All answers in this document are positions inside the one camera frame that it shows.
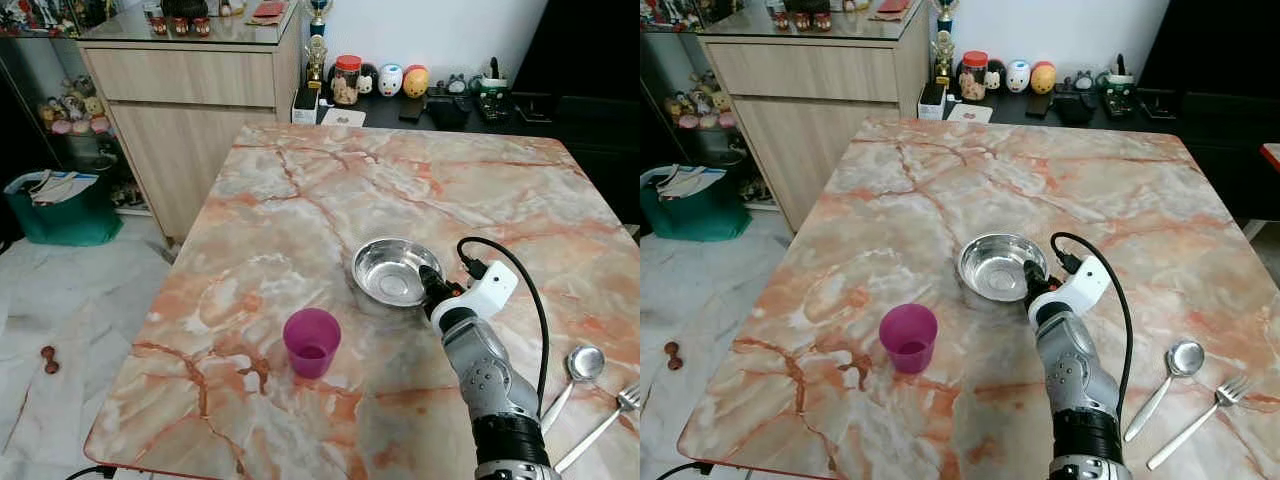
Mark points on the stainless steel bowl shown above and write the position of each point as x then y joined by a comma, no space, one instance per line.
995,265
388,270

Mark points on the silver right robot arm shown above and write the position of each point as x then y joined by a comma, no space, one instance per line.
1075,375
485,370

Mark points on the purple plastic cup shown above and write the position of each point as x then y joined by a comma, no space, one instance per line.
908,340
312,345

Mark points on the steel spoon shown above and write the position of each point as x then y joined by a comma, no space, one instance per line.
585,362
1185,357

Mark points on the white card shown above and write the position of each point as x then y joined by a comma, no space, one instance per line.
969,113
344,117

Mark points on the green mug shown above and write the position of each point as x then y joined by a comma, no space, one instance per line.
492,98
1119,94

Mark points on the small grey figurine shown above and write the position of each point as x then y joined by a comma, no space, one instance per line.
457,85
1083,81

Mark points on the orange egg figurine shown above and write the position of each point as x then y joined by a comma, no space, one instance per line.
416,81
1043,78

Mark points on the white egg figurine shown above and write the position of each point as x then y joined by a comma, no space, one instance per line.
1017,77
390,80

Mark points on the black round figurine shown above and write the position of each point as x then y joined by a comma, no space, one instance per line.
995,76
368,80

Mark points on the small white box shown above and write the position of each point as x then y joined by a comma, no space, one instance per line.
305,105
931,100

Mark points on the gold trophy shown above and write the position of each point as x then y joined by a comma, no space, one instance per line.
944,50
317,55

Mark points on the small brown floor object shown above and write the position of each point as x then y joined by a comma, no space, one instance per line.
675,356
49,360

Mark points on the green storage bin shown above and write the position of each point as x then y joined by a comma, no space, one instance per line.
695,218
65,222

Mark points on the light wooden cabinet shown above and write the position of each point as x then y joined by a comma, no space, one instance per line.
810,120
190,130

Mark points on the white papers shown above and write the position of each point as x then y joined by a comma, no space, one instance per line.
690,181
62,186

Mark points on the black television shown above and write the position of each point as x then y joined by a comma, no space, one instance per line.
1215,45
585,50

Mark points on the glass display shelf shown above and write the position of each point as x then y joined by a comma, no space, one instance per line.
40,130
670,120

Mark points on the flat red item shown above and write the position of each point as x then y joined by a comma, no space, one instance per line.
893,6
268,9

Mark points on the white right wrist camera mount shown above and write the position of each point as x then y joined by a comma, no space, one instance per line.
1078,288
488,292

